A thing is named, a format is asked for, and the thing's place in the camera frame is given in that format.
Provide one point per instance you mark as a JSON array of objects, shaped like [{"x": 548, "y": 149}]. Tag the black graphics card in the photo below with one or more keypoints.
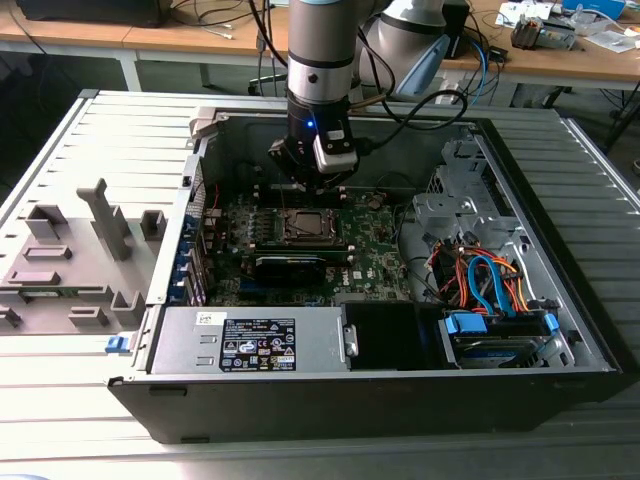
[{"x": 290, "y": 272}]

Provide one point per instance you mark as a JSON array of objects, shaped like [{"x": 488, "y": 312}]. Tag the black open pc case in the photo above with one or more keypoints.
[{"x": 300, "y": 410}]

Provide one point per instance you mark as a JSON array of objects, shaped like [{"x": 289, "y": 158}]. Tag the metal cpu locking lever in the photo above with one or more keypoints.
[
  {"x": 320, "y": 240},
  {"x": 283, "y": 199}
]

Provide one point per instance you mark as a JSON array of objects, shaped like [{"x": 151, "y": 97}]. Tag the small blue clip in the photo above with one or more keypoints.
[{"x": 117, "y": 345}]

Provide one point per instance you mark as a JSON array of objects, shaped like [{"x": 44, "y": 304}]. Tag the wooden desk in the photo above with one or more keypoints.
[
  {"x": 75, "y": 32},
  {"x": 575, "y": 62}
]

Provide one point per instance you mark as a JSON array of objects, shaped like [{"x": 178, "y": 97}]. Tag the grey parts rack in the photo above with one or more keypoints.
[{"x": 80, "y": 235}]

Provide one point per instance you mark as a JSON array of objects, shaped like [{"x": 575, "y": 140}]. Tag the silver cpu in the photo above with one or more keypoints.
[{"x": 315, "y": 225}]

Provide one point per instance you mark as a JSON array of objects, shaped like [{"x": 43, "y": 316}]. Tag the tall black box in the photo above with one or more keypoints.
[{"x": 457, "y": 30}]

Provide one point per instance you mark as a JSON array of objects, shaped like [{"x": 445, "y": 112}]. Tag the clear plastic bag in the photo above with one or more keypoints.
[{"x": 610, "y": 40}]

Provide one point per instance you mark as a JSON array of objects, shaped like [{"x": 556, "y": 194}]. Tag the green motherboard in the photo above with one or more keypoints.
[{"x": 372, "y": 240}]

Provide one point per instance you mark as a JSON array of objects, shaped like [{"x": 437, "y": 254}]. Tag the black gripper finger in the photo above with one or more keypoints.
[
  {"x": 295, "y": 160},
  {"x": 340, "y": 179}
]

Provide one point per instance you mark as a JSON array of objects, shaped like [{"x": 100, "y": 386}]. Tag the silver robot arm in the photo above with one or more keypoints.
[{"x": 317, "y": 50}]

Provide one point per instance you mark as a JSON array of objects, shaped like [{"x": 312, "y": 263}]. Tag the wide black device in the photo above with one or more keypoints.
[{"x": 90, "y": 12}]

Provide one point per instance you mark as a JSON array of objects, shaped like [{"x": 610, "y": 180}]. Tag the cpu cooler heatsink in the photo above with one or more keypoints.
[{"x": 527, "y": 32}]

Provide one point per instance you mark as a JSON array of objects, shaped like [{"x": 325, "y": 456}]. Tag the white power strip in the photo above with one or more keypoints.
[{"x": 446, "y": 92}]

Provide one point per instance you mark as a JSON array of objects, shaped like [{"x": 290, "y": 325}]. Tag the metal drive cage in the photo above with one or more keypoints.
[{"x": 450, "y": 205}]

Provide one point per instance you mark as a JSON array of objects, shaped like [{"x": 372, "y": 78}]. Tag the blue cardboard box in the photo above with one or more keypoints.
[{"x": 595, "y": 7}]

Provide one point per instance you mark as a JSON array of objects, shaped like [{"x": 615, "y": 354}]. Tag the cpu socket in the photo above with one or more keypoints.
[{"x": 342, "y": 220}]

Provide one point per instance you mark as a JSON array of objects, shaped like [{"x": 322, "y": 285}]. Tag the grey power supply unit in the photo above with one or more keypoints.
[{"x": 190, "y": 345}]

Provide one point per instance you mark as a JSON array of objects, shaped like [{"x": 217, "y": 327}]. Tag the round coin battery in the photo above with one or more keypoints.
[{"x": 376, "y": 202}]

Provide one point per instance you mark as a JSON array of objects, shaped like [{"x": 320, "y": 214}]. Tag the blue disk carrier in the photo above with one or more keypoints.
[{"x": 467, "y": 327}]

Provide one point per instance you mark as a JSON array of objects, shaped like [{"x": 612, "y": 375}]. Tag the hard disk with blue label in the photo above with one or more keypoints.
[{"x": 495, "y": 355}]

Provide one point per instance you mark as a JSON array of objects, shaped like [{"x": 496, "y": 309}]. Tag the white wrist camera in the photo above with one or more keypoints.
[{"x": 335, "y": 161}]

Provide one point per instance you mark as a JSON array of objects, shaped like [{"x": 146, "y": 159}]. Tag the white papers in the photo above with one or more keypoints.
[{"x": 520, "y": 12}]

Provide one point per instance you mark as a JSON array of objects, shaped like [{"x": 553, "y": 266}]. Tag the grey metal drive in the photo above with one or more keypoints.
[{"x": 560, "y": 35}]

